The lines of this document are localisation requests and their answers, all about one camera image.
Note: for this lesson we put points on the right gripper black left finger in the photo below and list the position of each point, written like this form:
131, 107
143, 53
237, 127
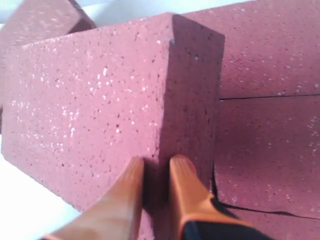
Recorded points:
116, 216

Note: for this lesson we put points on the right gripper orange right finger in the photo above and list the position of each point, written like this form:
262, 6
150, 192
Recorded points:
196, 214

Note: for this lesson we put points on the red brick front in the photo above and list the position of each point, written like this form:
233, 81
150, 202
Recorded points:
272, 47

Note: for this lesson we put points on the red brick front left base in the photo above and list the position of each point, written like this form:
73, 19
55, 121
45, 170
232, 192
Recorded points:
281, 227

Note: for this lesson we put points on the red brick base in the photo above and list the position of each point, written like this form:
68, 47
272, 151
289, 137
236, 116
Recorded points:
281, 227
37, 20

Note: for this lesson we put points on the red brick middle row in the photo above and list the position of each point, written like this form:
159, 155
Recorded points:
267, 154

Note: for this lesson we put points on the red brick rear left base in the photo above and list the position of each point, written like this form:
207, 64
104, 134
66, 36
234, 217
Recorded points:
37, 20

